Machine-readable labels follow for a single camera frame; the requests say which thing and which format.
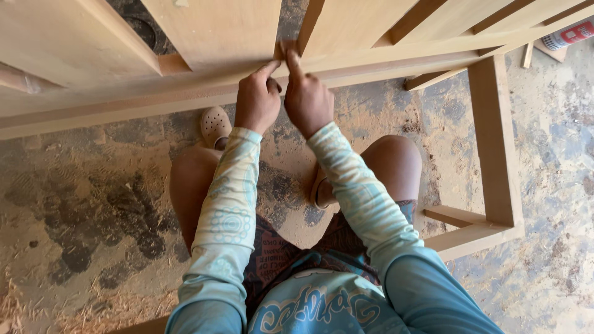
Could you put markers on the person's left hand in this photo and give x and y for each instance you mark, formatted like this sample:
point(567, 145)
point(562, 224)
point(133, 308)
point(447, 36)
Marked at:
point(254, 102)

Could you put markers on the small wooden offcut stick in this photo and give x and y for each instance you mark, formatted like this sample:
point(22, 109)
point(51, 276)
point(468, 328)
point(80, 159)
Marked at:
point(527, 55)

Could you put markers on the light blue printed shirt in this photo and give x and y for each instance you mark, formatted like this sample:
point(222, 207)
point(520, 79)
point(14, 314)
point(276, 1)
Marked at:
point(325, 304)

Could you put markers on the white red spray can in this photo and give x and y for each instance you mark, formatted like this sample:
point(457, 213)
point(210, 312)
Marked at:
point(568, 36)

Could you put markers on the person's leg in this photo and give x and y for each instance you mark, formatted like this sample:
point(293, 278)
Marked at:
point(394, 164)
point(190, 185)

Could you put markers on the unfinished wooden furniture frame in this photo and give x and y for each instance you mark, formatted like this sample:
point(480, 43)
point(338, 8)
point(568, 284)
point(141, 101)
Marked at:
point(494, 139)

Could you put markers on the person's right leg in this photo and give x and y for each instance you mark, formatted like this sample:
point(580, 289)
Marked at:
point(394, 164)

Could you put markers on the beige perforated clog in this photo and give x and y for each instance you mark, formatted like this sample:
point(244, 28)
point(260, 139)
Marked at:
point(214, 126)
point(319, 190)

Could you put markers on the dark round disc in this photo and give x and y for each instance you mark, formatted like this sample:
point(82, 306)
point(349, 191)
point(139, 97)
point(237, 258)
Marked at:
point(140, 31)

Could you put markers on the brown sandpaper piece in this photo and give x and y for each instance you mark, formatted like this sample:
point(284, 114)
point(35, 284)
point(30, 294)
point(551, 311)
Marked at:
point(284, 47)

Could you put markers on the person's left leg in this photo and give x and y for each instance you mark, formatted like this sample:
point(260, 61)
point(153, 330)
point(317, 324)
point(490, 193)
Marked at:
point(190, 185)

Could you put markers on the flat wooden scrap board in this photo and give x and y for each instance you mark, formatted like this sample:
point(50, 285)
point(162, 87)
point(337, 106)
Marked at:
point(554, 53)

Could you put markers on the person's right hand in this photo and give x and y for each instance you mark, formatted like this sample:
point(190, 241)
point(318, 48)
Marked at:
point(308, 104)

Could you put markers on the dark patterned shorts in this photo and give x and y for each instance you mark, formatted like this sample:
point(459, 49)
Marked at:
point(271, 259)

